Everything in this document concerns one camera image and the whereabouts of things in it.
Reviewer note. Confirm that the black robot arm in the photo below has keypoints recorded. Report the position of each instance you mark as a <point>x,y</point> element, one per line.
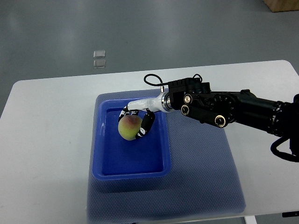
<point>195,100</point>

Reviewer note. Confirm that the metal floor plate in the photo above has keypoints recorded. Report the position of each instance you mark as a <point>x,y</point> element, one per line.
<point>99,63</point>
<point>99,53</point>

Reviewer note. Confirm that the lower metal floor plate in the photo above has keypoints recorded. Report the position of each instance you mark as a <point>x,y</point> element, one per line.
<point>99,63</point>

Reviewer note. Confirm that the grey blue textured mat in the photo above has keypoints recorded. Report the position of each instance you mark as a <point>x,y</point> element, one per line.
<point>202,182</point>

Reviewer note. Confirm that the upper metal floor plate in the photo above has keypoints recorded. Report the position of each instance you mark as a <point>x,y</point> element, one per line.
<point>99,53</point>

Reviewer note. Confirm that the white table leg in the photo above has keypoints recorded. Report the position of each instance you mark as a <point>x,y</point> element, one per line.
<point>250,220</point>

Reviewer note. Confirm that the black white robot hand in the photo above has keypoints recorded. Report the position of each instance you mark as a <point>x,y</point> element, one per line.
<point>146,109</point>

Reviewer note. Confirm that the green red peach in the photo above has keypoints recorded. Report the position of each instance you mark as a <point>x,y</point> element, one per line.
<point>129,126</point>

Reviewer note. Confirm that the wooden box corner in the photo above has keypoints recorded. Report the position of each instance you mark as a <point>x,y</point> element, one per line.
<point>282,5</point>

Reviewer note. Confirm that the blue plastic tray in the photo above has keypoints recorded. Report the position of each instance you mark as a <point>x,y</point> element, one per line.
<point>115,158</point>

